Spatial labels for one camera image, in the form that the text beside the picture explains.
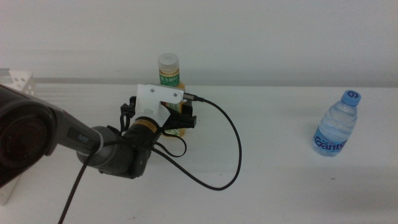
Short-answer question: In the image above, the yellow tea bottle white cap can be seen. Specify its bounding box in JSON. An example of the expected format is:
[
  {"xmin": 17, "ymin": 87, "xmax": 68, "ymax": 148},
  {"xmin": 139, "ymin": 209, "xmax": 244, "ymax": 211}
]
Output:
[{"xmin": 157, "ymin": 52, "xmax": 187, "ymax": 138}]

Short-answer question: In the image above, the clear water bottle blue cap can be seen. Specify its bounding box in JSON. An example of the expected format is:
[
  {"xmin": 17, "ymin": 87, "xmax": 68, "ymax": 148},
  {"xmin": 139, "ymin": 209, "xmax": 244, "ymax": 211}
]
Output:
[{"xmin": 312, "ymin": 90, "xmax": 362, "ymax": 157}]

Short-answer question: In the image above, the white perforated plastic basket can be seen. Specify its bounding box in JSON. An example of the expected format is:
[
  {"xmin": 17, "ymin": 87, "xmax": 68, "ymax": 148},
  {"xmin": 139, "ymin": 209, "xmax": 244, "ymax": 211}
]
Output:
[{"xmin": 0, "ymin": 68, "xmax": 37, "ymax": 207}]

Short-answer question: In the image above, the thin black wire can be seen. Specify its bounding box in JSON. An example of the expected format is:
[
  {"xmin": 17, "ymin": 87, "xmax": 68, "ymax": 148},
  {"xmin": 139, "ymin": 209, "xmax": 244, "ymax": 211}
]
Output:
[
  {"xmin": 151, "ymin": 136, "xmax": 188, "ymax": 158},
  {"xmin": 119, "ymin": 105, "xmax": 132, "ymax": 135}
]

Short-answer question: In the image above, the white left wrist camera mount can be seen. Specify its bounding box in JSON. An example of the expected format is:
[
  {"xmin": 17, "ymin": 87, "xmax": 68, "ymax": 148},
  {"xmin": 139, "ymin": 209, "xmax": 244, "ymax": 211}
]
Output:
[{"xmin": 134, "ymin": 83, "xmax": 185, "ymax": 129}]

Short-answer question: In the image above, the thick black camera cable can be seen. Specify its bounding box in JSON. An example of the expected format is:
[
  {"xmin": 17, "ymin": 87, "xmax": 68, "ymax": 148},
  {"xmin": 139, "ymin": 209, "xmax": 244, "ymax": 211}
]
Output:
[{"xmin": 57, "ymin": 92, "xmax": 243, "ymax": 224}]

